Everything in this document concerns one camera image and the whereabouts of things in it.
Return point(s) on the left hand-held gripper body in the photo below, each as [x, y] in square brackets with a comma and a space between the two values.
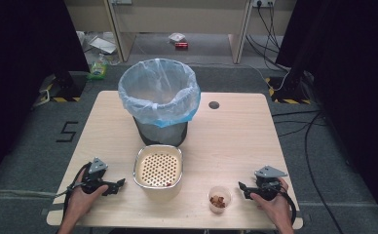
[94, 182]

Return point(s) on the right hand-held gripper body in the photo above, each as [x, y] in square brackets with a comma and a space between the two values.
[267, 185]

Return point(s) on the clear plastic cup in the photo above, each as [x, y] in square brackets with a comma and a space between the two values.
[219, 191]

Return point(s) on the brown food scraps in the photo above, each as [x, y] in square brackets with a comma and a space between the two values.
[218, 201]

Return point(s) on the square metal strainer basket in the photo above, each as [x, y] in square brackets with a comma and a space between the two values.
[158, 169]

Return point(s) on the grey trash bin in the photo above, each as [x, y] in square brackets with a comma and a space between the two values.
[161, 133]

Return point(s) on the blue plastic bin liner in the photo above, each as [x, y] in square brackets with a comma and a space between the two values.
[159, 91]

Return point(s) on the person's left hand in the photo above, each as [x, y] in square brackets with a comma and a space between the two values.
[83, 201]

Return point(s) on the person's right hand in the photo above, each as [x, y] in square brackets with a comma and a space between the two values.
[274, 208]

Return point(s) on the black stand base hazard tape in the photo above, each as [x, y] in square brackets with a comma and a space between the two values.
[289, 89]
[68, 86]

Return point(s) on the green packet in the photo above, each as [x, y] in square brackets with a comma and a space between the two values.
[98, 70]

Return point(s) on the black curtain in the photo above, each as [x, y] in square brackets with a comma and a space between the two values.
[356, 81]
[21, 65]

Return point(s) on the white paper sheets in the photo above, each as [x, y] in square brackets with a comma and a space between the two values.
[103, 45]

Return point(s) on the red can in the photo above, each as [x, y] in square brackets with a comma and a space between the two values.
[181, 45]

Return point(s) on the white crumpled bag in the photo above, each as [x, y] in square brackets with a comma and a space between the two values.
[176, 37]

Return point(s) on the white wall socket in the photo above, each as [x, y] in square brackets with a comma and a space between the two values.
[263, 2]

